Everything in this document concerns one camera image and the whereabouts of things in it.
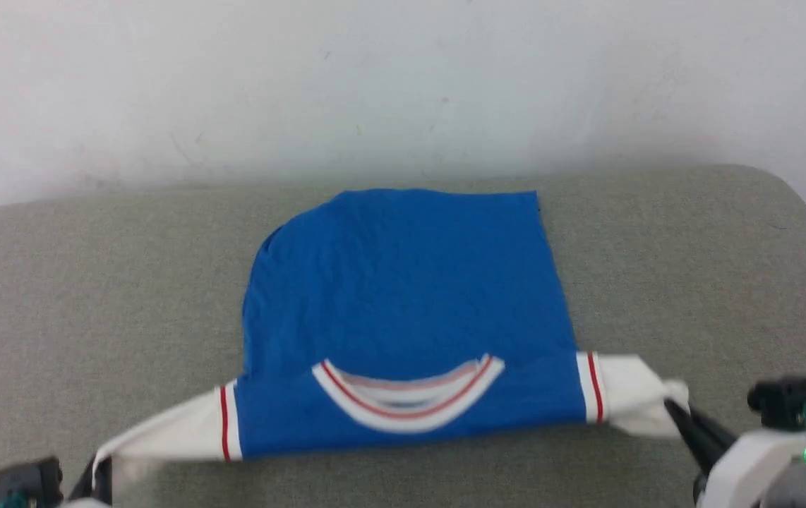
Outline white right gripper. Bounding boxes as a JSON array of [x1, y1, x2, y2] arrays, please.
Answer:
[[663, 400, 806, 508]]

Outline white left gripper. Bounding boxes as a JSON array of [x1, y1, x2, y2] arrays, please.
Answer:
[[57, 456, 115, 508]]

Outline blue T-shirt white sleeves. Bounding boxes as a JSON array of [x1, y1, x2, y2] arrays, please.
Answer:
[[92, 188, 692, 468]]

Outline grey fabric sofa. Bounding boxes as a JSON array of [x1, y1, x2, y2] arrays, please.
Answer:
[[0, 164, 806, 508]]

